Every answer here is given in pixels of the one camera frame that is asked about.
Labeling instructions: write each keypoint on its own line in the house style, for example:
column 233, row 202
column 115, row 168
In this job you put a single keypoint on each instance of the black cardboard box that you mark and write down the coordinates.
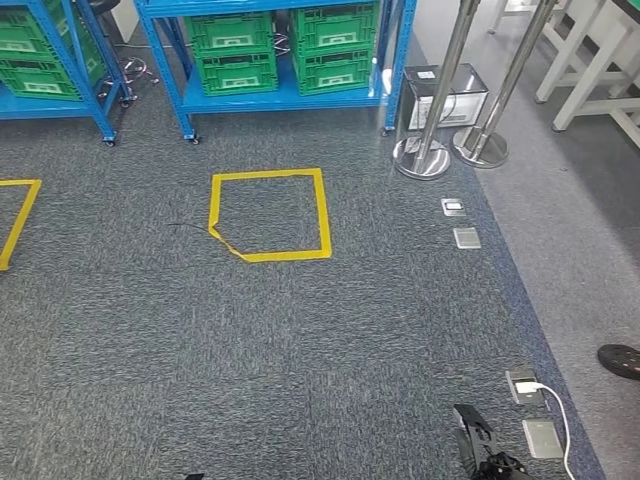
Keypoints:
column 465, row 86

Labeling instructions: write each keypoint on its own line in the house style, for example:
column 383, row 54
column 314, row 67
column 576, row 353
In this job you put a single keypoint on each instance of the plain silver floor socket plate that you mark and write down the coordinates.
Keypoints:
column 467, row 238
column 543, row 439

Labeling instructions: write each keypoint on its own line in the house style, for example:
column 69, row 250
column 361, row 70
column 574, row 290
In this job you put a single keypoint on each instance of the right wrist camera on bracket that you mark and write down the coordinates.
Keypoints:
column 475, row 434

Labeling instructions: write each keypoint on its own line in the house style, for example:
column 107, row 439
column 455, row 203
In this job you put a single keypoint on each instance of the blue metal shelf rack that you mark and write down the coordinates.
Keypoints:
column 280, row 99
column 50, row 109

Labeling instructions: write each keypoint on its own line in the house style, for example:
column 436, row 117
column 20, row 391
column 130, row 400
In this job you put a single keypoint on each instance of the chrome stanchion post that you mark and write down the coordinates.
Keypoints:
column 507, row 86
column 444, row 86

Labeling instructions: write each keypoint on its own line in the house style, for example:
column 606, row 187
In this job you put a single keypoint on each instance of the labelled silver floor socket plate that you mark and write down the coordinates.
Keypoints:
column 453, row 207

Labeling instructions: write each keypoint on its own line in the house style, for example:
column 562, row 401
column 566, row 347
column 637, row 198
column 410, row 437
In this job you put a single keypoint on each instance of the black stool with chrome base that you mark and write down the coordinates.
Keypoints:
column 281, row 43
column 135, row 66

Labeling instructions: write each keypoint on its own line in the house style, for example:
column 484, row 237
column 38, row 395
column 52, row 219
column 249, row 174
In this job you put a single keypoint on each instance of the yellow floor tape square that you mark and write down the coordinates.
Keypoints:
column 324, row 218

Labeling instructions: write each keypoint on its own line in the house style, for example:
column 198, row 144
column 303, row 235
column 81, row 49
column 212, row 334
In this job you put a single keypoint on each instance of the open silver floor socket box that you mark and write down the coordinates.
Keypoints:
column 515, row 391

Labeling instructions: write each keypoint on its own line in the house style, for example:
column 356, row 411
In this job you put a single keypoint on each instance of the white table frame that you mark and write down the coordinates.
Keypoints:
column 600, row 106

